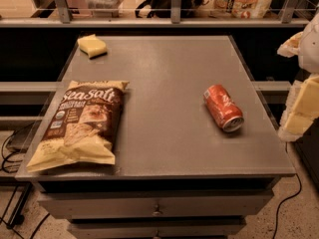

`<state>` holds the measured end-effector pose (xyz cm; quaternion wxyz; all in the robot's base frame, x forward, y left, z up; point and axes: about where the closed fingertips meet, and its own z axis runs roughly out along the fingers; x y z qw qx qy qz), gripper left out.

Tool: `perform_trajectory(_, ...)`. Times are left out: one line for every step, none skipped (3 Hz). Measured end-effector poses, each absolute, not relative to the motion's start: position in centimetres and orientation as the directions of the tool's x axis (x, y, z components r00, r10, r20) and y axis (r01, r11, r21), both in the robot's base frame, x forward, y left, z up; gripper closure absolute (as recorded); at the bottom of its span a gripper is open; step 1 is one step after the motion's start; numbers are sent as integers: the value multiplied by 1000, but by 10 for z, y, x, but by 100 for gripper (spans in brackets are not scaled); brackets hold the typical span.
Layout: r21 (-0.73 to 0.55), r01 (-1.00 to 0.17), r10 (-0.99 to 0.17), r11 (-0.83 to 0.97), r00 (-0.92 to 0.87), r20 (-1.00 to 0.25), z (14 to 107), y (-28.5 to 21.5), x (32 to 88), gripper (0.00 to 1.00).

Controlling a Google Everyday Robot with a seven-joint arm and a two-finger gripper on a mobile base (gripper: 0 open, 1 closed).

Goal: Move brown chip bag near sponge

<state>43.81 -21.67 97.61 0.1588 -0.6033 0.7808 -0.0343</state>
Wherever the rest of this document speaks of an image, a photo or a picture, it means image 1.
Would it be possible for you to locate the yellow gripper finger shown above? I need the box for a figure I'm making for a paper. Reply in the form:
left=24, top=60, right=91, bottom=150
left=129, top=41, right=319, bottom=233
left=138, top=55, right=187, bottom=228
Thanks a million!
left=277, top=32, right=303, bottom=58
left=278, top=75, right=319, bottom=141

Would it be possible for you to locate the brown sea salt chip bag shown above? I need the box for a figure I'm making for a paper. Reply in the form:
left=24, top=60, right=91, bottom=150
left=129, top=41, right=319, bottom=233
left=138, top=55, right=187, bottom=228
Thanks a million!
left=27, top=81, right=129, bottom=172

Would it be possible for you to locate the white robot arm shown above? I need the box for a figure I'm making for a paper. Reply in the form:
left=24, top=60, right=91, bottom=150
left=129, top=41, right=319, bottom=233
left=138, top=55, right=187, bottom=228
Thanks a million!
left=277, top=14, right=319, bottom=142

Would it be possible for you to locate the printed snack bag on shelf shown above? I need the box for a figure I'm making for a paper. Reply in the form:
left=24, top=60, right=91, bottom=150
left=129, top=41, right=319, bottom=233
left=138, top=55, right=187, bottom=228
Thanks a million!
left=210, top=0, right=272, bottom=19

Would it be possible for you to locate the yellow sponge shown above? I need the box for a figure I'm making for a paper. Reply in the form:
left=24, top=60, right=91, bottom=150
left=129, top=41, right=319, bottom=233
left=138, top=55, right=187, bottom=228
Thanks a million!
left=78, top=35, right=108, bottom=59

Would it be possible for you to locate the red soda can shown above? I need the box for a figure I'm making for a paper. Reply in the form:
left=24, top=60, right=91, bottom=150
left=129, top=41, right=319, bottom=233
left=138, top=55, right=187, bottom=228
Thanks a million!
left=203, top=85, right=244, bottom=132

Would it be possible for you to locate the grey upper drawer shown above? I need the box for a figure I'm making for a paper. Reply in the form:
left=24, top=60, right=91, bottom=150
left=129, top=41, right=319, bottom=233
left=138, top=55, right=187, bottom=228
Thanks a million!
left=38, top=190, right=273, bottom=219

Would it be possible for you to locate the grey drawer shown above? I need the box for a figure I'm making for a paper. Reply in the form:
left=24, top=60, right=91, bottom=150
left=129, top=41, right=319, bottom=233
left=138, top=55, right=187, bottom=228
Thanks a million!
left=38, top=190, right=273, bottom=219
left=68, top=218, right=246, bottom=239

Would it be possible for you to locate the clear plastic container on shelf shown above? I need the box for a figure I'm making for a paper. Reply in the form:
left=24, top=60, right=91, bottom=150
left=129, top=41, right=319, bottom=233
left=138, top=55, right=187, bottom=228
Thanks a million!
left=85, top=0, right=124, bottom=18

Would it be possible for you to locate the grey lower drawer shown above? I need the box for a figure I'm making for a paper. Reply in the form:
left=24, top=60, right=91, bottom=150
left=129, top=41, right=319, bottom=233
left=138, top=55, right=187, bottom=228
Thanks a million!
left=68, top=218, right=246, bottom=239

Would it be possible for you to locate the grey metal shelf rail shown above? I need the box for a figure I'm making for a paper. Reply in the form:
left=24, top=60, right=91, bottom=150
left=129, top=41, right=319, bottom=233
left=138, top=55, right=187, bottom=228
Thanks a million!
left=0, top=0, right=318, bottom=29

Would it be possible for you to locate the black cable right floor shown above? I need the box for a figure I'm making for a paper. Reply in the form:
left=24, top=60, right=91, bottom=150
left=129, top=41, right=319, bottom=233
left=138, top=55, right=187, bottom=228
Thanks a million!
left=271, top=142, right=303, bottom=239

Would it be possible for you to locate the black cables left floor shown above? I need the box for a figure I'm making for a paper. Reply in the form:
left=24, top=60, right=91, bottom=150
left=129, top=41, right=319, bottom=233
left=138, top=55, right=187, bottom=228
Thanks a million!
left=0, top=122, right=51, bottom=239

